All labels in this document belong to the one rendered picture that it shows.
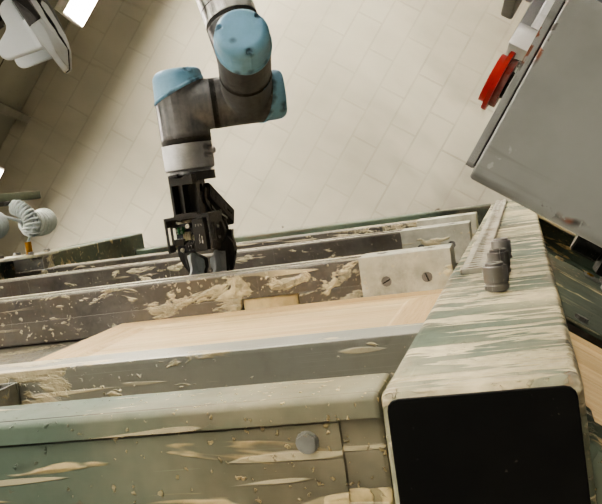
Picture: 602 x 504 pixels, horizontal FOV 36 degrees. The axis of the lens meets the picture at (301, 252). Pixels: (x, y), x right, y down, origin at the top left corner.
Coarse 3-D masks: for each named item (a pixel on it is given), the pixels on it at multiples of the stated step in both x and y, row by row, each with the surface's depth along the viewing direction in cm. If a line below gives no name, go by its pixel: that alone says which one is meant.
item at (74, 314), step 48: (96, 288) 138; (144, 288) 132; (192, 288) 130; (240, 288) 129; (288, 288) 127; (336, 288) 125; (384, 288) 124; (432, 288) 122; (0, 336) 138; (48, 336) 136
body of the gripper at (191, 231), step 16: (176, 176) 135; (192, 176) 133; (208, 176) 136; (176, 192) 135; (192, 192) 135; (176, 208) 134; (192, 208) 136; (208, 208) 139; (176, 224) 136; (192, 224) 134; (208, 224) 133; (224, 224) 139; (176, 240) 135; (192, 240) 136; (208, 240) 134
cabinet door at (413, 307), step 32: (160, 320) 130; (192, 320) 126; (224, 320) 123; (256, 320) 119; (288, 320) 115; (320, 320) 111; (352, 320) 108; (384, 320) 104; (416, 320) 99; (64, 352) 113; (96, 352) 111
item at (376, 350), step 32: (128, 352) 92; (160, 352) 89; (192, 352) 86; (224, 352) 85; (256, 352) 84; (288, 352) 83; (320, 352) 82; (352, 352) 82; (384, 352) 81; (32, 384) 90; (64, 384) 89; (96, 384) 88; (128, 384) 87; (160, 384) 86; (192, 384) 86; (224, 384) 85
